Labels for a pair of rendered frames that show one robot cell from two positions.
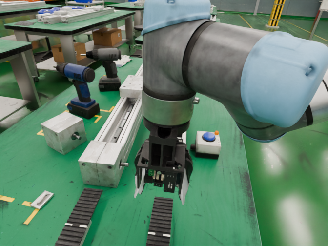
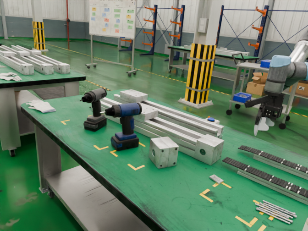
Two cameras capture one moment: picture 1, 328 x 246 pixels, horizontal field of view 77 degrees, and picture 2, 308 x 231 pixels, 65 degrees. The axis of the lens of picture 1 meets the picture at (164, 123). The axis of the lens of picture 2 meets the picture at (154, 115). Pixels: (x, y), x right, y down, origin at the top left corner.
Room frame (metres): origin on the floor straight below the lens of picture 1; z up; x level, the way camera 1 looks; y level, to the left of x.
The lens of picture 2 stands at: (0.08, 1.16, 1.35)
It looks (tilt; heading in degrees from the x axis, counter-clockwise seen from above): 20 degrees down; 305
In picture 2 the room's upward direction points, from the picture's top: 5 degrees clockwise
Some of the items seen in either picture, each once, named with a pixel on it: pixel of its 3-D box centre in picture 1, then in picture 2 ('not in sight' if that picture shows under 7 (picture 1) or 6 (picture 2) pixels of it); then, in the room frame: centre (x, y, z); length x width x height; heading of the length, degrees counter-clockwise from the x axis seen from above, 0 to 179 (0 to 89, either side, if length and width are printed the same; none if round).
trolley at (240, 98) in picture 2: not in sight; (261, 88); (0.93, -3.10, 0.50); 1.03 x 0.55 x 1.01; 2
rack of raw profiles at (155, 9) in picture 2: not in sight; (148, 30); (7.20, -8.10, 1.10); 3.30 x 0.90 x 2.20; 170
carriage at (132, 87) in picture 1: (136, 89); (140, 113); (0.89, 0.14, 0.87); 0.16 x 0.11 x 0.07; 176
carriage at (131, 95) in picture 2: not in sight; (133, 97); (1.12, -0.07, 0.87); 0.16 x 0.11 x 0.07; 176
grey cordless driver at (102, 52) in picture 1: (103, 70); (92, 110); (1.06, 0.34, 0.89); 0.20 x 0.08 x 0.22; 103
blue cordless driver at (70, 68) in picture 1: (75, 89); (120, 126); (0.81, 0.39, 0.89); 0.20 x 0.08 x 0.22; 67
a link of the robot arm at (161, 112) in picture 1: (170, 103); (274, 86); (0.27, -0.01, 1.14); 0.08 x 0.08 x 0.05
